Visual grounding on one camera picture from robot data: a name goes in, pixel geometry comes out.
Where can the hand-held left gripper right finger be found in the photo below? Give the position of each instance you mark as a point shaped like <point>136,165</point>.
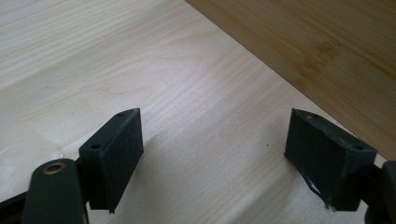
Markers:
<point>320,155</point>

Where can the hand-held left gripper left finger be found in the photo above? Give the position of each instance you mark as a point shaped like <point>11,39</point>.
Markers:
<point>113,155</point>

